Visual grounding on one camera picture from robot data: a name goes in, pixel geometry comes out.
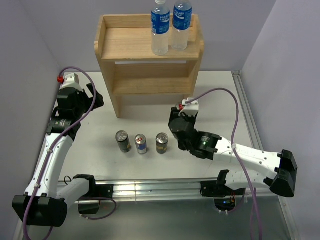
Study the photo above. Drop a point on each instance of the wooden two-tier shelf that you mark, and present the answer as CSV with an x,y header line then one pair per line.
x,y
123,49

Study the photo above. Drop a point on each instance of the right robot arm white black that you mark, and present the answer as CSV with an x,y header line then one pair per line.
x,y
279,169

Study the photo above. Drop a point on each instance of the black gold can right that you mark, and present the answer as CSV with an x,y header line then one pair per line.
x,y
162,141

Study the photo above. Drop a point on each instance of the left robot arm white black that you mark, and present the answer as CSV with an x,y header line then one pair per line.
x,y
42,204

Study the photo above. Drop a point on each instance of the black gold can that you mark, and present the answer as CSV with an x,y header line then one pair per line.
x,y
162,141
122,139

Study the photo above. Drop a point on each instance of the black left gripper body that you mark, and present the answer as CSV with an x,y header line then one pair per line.
x,y
85,104

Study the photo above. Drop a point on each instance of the black gold can left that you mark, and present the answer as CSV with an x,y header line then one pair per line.
x,y
122,139

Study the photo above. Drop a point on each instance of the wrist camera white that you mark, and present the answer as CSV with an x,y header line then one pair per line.
x,y
69,81
190,107

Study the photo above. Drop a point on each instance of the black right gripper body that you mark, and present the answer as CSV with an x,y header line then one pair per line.
x,y
174,113

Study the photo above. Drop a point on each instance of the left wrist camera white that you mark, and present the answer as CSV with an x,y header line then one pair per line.
x,y
69,81

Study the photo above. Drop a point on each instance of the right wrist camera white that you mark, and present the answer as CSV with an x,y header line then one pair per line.
x,y
190,107

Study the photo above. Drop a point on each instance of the Pocari Sweat bottle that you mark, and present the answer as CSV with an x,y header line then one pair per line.
x,y
181,21
160,24

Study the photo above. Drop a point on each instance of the aluminium side rail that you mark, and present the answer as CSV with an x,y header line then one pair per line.
x,y
247,112

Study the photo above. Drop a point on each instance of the aluminium mounting rail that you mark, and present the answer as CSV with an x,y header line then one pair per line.
x,y
155,188

